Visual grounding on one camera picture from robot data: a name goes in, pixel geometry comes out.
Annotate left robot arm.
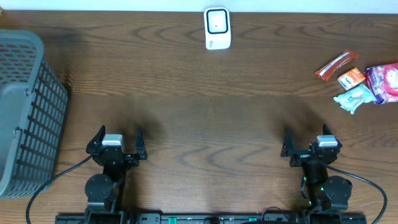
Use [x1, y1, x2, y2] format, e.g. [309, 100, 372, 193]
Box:
[83, 126, 147, 224]

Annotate white barcode scanner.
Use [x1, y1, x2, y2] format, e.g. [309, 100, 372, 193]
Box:
[203, 7, 231, 50]

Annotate orange brown snack bar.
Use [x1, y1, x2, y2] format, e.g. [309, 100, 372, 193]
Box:
[314, 50, 359, 81]

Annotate purple red snack pack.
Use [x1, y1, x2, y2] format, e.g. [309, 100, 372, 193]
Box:
[364, 63, 397, 105]

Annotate orange small snack packet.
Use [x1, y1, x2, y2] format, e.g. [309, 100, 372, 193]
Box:
[337, 68, 366, 91]

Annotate teal snack packet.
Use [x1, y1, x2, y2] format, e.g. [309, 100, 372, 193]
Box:
[333, 84, 376, 114]

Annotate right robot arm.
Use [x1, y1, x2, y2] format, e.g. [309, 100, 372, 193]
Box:
[280, 124, 352, 223]

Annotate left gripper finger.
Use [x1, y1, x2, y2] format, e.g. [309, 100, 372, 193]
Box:
[86, 125, 106, 150]
[134, 127, 146, 153]

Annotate grey plastic mesh basket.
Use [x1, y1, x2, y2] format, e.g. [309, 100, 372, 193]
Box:
[1, 30, 69, 198]

